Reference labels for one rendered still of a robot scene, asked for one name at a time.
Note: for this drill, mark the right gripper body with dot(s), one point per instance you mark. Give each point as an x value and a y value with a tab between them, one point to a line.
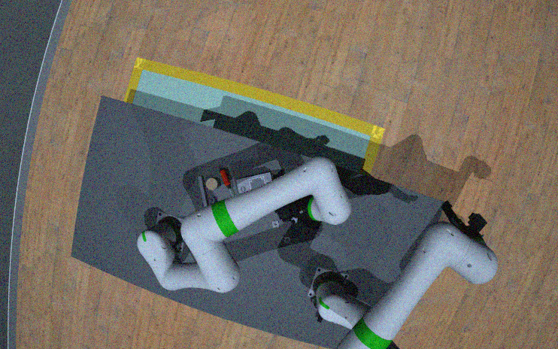
463	228

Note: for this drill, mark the red screwdriver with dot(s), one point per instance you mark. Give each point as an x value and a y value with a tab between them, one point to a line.
225	179

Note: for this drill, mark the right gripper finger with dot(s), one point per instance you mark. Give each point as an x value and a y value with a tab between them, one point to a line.
451	215

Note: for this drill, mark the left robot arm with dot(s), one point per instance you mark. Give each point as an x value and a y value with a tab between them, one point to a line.
203	230

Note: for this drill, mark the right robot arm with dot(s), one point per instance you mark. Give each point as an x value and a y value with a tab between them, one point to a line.
442	245

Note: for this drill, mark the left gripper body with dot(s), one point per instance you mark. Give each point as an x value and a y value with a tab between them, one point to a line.
294	208

